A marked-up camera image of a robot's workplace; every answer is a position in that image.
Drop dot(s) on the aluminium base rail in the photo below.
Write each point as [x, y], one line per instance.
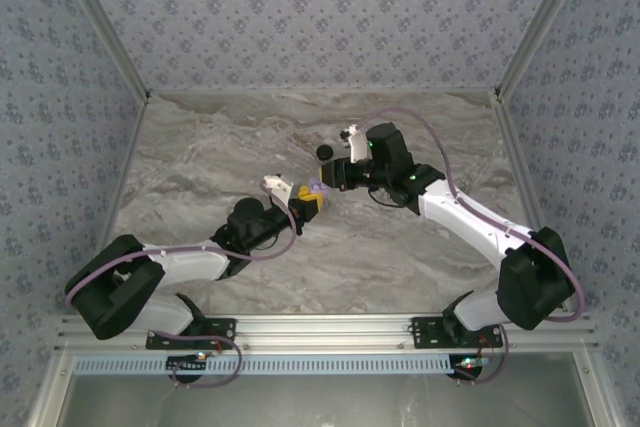
[325, 329]

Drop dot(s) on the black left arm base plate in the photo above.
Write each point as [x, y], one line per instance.
[220, 334]

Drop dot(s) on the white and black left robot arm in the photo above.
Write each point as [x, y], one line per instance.
[185, 262]

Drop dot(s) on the black left controller board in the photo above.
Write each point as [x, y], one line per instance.
[185, 367]

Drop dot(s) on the aluminium right frame post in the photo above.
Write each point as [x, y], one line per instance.
[544, 22]

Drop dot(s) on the black right controller board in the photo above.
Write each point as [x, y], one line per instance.
[470, 369]

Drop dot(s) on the black controller board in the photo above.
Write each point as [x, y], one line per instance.
[470, 369]
[185, 367]

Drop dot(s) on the purple earbud charging case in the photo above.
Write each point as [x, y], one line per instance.
[317, 188]

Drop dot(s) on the grey metal panel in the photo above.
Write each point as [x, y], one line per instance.
[325, 402]

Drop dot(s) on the aluminium right side rail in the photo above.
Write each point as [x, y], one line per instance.
[525, 197]

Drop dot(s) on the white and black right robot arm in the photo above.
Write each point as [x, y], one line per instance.
[475, 222]

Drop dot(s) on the aluminium frame post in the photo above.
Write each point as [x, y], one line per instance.
[102, 22]
[544, 22]

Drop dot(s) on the aluminium left side rail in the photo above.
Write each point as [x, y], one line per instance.
[117, 197]

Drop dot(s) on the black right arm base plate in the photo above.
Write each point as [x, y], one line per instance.
[425, 334]

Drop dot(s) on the aluminium left frame post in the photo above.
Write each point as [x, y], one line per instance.
[102, 22]

